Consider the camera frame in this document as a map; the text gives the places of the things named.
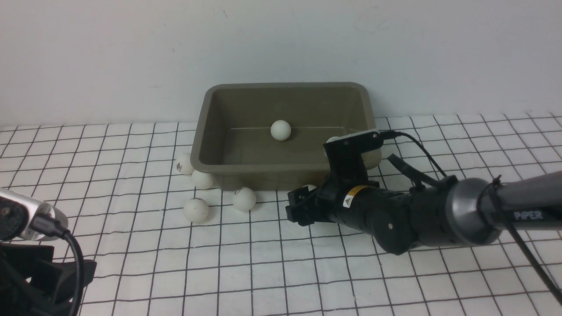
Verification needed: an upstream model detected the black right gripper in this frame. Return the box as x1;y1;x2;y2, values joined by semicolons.
286;180;369;226

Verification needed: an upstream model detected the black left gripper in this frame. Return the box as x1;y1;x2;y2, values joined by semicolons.
0;242;97;316

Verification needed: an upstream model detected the white ping-pong ball hidden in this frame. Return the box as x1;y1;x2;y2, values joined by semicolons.
270;120;292;141

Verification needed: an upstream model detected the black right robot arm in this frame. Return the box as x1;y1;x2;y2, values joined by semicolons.
286;172;562;255

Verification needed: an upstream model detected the white ping-pong ball with logo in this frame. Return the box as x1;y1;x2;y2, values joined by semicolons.
232;187;256;212

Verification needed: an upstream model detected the olive green plastic bin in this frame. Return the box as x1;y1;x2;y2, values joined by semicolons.
191;82;376;191

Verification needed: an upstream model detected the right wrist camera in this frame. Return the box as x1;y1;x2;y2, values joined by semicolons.
323;129;383;188

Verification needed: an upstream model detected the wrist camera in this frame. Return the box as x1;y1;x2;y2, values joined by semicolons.
323;129;383;188
0;188;68;241

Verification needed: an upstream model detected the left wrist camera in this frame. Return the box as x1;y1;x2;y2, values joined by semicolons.
0;188;68;241

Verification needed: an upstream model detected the right camera cable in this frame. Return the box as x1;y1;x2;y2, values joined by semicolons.
378;130;448;178

